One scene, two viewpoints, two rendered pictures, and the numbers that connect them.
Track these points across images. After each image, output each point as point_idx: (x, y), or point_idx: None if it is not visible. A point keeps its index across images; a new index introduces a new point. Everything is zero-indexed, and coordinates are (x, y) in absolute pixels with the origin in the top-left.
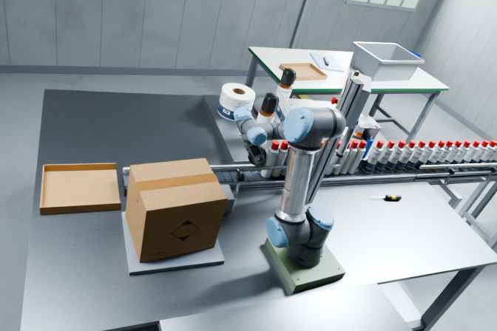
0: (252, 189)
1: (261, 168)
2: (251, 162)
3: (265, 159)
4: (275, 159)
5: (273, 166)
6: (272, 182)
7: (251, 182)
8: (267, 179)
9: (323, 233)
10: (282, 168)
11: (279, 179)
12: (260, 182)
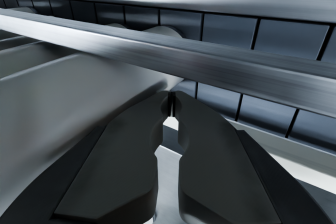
0: None
1: (185, 48)
2: (288, 173)
3: (91, 131)
4: (1, 77)
5: (72, 40)
6: None
7: (307, 10)
8: (168, 19)
9: None
10: (30, 16)
11: (111, 4)
12: None
